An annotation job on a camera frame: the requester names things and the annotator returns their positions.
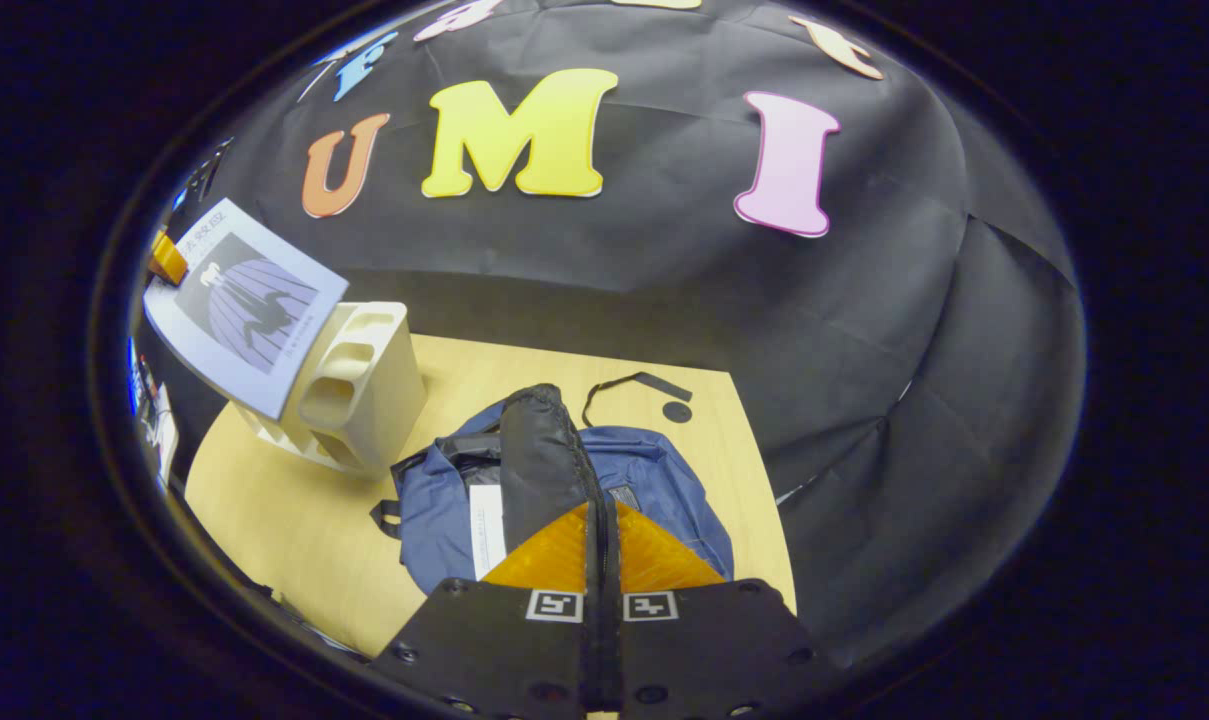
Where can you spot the grey book with dark picture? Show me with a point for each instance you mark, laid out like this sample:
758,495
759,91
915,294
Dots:
249,305

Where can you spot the white bookshelf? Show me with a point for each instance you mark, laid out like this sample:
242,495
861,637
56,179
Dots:
374,400

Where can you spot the white and blue background object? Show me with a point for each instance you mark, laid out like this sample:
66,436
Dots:
159,430

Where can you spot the black round dot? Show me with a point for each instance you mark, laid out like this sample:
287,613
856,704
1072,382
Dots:
677,411

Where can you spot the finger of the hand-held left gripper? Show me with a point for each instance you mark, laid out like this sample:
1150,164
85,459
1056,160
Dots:
169,258

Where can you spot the white text-cover book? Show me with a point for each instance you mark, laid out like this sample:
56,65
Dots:
487,530

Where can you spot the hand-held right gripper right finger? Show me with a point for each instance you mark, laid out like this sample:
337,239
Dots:
704,640

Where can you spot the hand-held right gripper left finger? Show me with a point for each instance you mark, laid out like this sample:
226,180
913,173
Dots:
494,640

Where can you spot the blue schoolbag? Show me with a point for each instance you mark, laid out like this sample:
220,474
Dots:
654,480

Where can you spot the thin white rod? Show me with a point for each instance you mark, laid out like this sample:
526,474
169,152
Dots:
314,80

